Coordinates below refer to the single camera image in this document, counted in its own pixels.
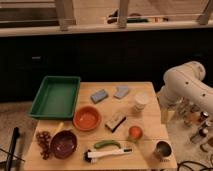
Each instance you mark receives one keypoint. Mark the green plastic tray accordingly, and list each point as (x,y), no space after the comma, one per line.
(56,98)

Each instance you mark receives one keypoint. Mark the dark purple bowl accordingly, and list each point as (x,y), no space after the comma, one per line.
(63,144)

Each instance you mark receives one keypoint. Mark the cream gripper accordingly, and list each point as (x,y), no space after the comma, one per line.
(166,115)

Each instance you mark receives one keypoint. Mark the black tripod stand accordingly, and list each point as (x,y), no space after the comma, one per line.
(12,160)

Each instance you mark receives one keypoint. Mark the wooden block brush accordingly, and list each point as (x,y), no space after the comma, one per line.
(114,122)

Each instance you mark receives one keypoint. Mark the orange red apple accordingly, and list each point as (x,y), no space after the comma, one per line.
(135,133)

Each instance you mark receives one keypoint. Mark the grey blue sponge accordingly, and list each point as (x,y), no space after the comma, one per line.
(121,92)

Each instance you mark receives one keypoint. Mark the metal cup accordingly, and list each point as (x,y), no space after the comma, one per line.
(162,150)

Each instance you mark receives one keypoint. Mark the red orange bowl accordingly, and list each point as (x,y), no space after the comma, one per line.
(87,118)

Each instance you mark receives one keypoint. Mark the white paper cup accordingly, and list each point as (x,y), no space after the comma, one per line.
(140,101)

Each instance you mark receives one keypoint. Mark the green cucumber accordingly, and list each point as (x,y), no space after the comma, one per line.
(105,143)

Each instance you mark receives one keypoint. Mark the spice bottle cluster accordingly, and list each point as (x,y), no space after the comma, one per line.
(196,117)

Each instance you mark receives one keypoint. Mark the bunch of red grapes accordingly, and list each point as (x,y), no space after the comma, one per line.
(43,139)

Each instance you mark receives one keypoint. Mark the white dish brush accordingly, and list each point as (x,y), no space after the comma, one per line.
(90,156)

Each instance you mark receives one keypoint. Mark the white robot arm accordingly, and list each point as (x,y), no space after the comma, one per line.
(183,85)

